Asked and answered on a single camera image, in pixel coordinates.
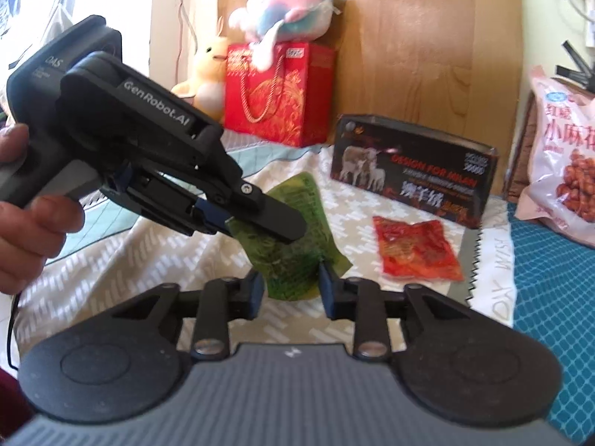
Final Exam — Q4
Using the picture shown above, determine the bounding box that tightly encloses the black cable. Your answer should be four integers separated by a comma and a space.
7, 293, 24, 372

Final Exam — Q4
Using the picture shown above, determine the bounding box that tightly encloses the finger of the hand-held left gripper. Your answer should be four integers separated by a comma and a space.
218, 180, 308, 243
188, 195, 233, 237

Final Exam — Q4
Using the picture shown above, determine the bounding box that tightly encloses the black tripod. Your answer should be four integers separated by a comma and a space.
560, 39, 595, 96

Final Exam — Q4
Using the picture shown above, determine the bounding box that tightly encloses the yellow plush toy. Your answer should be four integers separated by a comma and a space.
171, 17, 229, 122

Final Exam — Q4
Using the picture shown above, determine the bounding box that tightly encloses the black printed box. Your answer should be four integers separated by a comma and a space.
331, 114, 499, 229

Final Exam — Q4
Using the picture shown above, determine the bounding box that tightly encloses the brown chair back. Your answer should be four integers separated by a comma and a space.
504, 111, 535, 203

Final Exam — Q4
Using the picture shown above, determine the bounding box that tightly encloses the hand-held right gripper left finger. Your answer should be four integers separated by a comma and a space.
112, 269, 267, 361

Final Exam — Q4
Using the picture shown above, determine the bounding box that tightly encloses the person's left hand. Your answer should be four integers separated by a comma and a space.
0, 123, 85, 295

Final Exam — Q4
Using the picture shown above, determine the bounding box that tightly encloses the red snack packet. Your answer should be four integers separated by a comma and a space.
373, 216, 466, 282

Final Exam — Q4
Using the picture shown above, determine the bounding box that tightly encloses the pink and blue plush dolphin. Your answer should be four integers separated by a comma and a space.
228, 0, 347, 71

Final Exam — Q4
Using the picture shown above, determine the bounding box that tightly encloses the green pickle snack packet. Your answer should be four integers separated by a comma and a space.
228, 172, 353, 302

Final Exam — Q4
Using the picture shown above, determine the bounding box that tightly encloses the red gift bag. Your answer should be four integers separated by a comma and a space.
224, 42, 336, 148

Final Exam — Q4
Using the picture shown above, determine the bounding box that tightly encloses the teal patterned cloth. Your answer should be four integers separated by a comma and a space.
465, 200, 595, 433

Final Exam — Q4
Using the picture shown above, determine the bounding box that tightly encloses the printed bed sheet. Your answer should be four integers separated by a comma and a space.
14, 142, 517, 372

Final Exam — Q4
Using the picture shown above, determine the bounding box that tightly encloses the large pink snack bag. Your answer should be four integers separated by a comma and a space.
516, 65, 595, 245

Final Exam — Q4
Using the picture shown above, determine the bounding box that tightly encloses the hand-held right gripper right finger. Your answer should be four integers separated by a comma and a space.
318, 260, 472, 361

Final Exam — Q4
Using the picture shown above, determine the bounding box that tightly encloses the dark red cloth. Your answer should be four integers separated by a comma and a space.
0, 367, 33, 433

